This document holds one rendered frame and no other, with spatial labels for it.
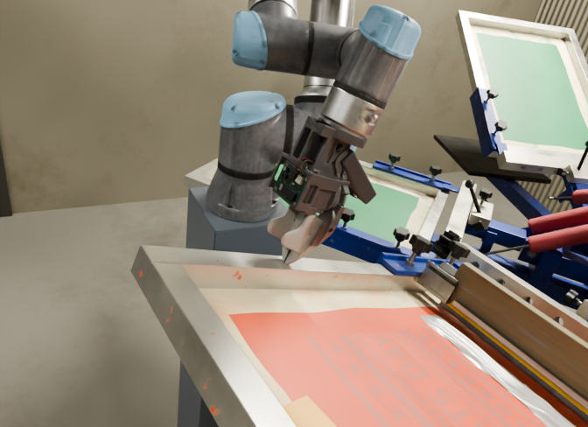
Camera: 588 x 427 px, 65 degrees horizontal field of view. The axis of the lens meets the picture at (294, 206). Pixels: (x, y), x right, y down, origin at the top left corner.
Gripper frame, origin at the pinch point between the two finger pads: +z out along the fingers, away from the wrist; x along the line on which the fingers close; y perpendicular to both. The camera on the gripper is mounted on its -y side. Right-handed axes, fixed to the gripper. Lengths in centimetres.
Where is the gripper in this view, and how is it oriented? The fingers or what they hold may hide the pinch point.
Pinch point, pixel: (292, 255)
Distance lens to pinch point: 68.3
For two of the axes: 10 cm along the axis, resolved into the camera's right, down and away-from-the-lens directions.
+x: 5.6, 4.7, -6.8
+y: -7.1, -1.3, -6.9
